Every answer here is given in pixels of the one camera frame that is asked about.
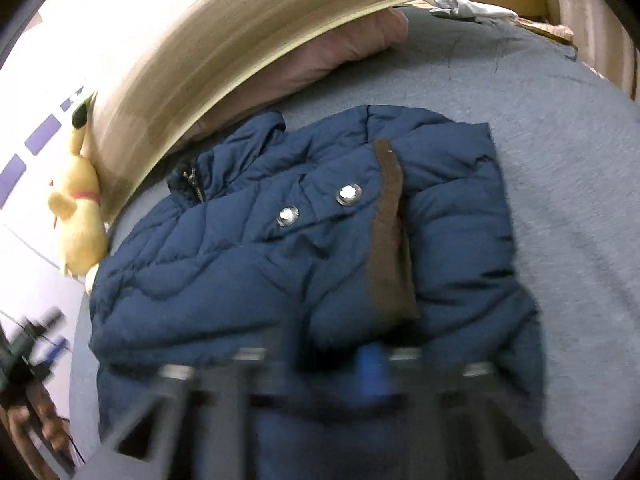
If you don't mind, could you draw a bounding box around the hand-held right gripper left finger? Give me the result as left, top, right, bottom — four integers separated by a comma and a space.
75, 346, 282, 480

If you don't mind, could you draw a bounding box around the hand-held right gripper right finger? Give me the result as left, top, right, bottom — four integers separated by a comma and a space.
356, 345, 577, 480

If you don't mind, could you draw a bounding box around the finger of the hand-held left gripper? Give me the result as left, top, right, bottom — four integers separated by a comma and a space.
37, 337, 70, 366

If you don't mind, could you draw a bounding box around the navy blue puffer jacket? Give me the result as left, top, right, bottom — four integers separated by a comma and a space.
89, 105, 547, 480

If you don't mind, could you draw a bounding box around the person's left hand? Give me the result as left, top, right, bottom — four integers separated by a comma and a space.
7, 394, 72, 461

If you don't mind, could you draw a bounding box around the yellow plush toy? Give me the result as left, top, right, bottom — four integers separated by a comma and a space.
47, 90, 109, 296

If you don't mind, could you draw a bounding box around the grey bed sheet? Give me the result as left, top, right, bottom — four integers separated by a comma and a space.
70, 5, 640, 480

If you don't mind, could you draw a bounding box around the pink pillow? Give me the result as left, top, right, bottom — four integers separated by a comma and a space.
185, 7, 411, 143

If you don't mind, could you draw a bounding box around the white crumpled cloth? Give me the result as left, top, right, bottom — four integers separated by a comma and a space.
429, 0, 522, 25

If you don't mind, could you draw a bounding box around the thin black cable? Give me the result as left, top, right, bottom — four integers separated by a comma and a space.
56, 414, 87, 463

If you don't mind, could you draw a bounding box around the purple wall sticker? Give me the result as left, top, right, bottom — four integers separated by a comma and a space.
24, 114, 62, 157
60, 86, 87, 111
0, 155, 27, 208

